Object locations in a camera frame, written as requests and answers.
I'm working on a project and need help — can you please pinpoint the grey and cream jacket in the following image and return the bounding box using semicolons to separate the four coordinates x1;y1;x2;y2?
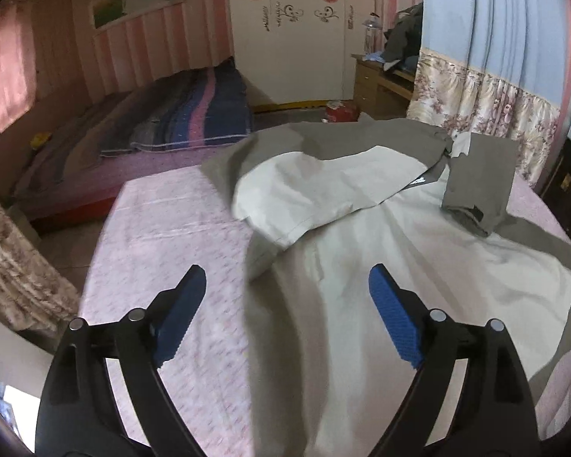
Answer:
202;119;571;456

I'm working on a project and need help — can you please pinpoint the dark clothes pile on desk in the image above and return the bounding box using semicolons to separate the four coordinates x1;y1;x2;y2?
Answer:
381;2;424;71

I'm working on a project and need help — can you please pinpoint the pink floral bed sheet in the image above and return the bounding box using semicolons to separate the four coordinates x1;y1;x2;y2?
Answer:
81;168;571;456

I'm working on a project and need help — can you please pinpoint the floral beige curtain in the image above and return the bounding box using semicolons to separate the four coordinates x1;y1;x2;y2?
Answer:
407;48;560;187

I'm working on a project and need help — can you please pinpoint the striped blue pink blanket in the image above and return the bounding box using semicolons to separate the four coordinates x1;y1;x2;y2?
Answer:
14;59;252;203

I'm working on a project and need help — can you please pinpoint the wooden desk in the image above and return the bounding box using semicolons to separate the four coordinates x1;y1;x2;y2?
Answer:
352;55;415;120

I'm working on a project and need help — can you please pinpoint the red box on floor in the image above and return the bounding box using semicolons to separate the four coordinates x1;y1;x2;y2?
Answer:
325;100;360;123

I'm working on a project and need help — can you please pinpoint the white wardrobe with decals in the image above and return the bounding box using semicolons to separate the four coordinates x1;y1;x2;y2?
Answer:
230;0;374;107

